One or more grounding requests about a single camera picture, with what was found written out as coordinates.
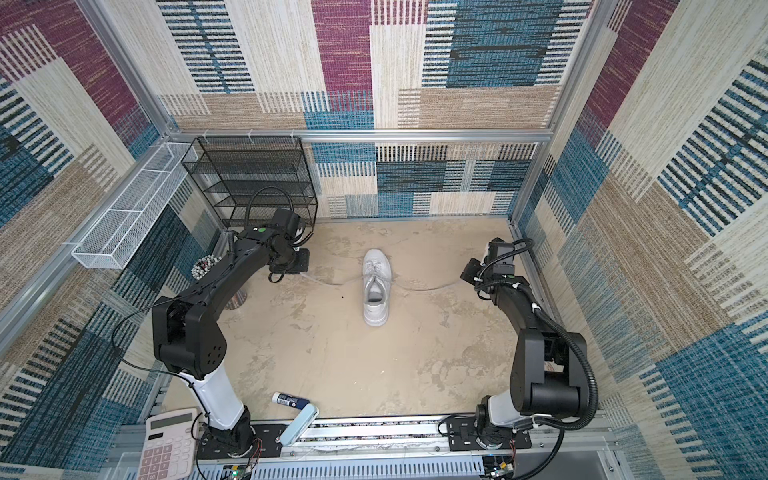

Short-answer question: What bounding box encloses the white leather sneaker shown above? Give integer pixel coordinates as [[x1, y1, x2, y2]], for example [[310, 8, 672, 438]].
[[302, 248, 466, 328]]

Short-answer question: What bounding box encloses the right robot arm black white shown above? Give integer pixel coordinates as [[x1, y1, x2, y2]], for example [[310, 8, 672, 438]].
[[461, 238, 599, 449]]

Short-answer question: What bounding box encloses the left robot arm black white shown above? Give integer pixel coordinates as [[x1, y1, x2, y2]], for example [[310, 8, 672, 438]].
[[151, 208, 309, 457]]

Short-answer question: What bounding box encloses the cup of coloured pencils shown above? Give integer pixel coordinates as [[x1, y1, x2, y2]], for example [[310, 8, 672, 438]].
[[190, 254, 250, 311]]

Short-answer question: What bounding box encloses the blue white glue stick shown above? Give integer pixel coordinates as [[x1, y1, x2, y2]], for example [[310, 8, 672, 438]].
[[272, 392, 310, 410]]

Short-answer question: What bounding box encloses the pink desk calculator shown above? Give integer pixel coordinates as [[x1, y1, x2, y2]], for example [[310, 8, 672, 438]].
[[137, 408, 200, 480]]

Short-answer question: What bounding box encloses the black wire mesh shelf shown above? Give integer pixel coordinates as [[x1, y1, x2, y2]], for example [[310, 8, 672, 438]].
[[182, 136, 318, 229]]

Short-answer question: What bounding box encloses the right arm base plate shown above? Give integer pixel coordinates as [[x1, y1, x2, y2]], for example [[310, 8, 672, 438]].
[[437, 415, 532, 451]]

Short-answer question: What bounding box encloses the black corrugated right cable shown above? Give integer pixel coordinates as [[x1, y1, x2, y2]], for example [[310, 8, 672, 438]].
[[527, 305, 600, 480]]

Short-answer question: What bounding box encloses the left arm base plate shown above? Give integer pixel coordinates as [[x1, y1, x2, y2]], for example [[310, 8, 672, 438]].
[[196, 423, 287, 460]]

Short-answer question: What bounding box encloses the white wire mesh basket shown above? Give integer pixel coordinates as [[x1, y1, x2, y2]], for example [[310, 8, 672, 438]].
[[72, 142, 189, 270]]

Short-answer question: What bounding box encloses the thin black left cable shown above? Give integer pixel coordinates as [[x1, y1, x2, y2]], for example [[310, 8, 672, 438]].
[[109, 308, 208, 480]]

